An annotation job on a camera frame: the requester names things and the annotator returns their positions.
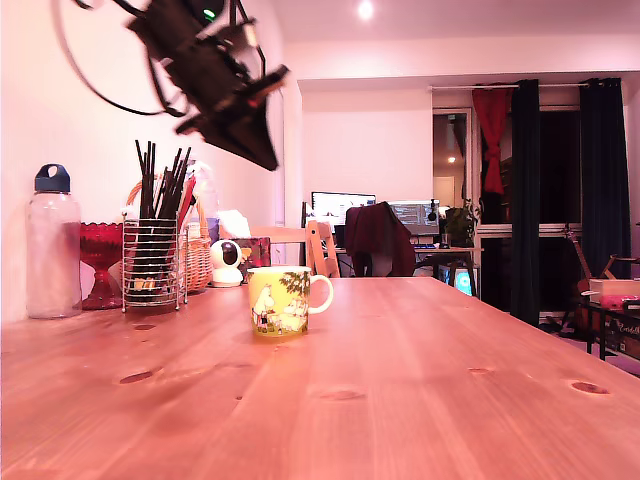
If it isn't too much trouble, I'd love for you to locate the bright computer monitor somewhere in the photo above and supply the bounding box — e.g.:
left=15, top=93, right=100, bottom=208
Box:
left=310, top=191, right=377, bottom=232

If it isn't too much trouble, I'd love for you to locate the black cable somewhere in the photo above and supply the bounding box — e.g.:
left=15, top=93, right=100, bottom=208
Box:
left=52, top=0, right=171, bottom=117

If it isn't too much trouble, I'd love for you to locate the yellow cartoon print mug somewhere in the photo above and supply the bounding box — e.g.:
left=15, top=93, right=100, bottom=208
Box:
left=246, top=265, right=335, bottom=339

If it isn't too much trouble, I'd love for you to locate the small white round camera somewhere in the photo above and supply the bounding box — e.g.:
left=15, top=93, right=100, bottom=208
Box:
left=208, top=238, right=244, bottom=289

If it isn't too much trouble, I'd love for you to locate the glowing computer case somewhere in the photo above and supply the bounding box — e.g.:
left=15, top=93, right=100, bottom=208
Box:
left=452, top=268, right=478, bottom=297

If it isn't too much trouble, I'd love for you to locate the black coffee table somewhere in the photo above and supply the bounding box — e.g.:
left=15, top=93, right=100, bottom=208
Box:
left=579, top=298, right=640, bottom=362

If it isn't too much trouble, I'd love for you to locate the acoustic guitar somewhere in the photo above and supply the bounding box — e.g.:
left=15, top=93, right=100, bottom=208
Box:
left=562, top=224, right=604, bottom=326

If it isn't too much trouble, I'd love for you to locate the office chair with dark jacket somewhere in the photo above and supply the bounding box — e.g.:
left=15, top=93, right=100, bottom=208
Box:
left=344, top=201, right=418, bottom=278

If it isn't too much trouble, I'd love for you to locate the red curtain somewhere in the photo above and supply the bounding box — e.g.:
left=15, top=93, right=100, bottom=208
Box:
left=472, top=88, right=515, bottom=196

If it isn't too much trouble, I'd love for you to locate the dark curtain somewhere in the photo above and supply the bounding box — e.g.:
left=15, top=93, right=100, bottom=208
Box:
left=509, top=78, right=542, bottom=327
left=578, top=77, right=632, bottom=281

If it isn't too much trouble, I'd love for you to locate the red patterned tissue box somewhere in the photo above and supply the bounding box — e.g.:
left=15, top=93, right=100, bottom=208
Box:
left=218, top=209, right=273, bottom=281

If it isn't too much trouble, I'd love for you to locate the wicker basket with handle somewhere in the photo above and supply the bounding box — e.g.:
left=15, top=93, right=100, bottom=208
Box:
left=124, top=174, right=214, bottom=295

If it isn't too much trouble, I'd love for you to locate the computer monitor with dark screen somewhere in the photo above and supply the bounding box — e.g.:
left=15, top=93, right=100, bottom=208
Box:
left=387, top=199, right=441, bottom=237

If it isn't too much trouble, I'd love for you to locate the potted green plant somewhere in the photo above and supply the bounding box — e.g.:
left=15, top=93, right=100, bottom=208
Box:
left=443, top=198, right=482, bottom=249

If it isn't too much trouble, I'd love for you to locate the dark board game box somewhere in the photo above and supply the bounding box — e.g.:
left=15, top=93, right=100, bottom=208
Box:
left=604, top=318, right=640, bottom=358

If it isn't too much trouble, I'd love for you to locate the wooden chair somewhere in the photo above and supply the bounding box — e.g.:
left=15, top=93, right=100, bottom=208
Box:
left=219, top=219, right=342, bottom=280

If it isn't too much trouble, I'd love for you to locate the pink object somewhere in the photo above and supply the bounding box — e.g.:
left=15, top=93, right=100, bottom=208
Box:
left=598, top=294, right=640, bottom=312

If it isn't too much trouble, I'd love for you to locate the black chopsticks bundle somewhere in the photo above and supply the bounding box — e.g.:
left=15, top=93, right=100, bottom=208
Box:
left=133, top=139, right=194, bottom=296

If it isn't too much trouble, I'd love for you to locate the clear bottle with blue cap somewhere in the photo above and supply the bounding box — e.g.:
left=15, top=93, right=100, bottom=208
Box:
left=25, top=163, right=84, bottom=320

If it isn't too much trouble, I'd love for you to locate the wire utensil rack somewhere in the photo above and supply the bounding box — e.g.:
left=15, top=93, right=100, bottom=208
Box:
left=121, top=212, right=190, bottom=315

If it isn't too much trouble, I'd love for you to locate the pale flat box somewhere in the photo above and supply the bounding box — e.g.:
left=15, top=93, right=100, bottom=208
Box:
left=588, top=278, right=640, bottom=300

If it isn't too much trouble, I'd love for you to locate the red utensil handle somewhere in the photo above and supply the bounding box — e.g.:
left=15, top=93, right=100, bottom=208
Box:
left=177, top=177, right=199, bottom=231

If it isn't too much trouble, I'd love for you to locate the red glass goblet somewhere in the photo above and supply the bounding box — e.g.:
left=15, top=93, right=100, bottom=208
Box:
left=79, top=221, right=125, bottom=311

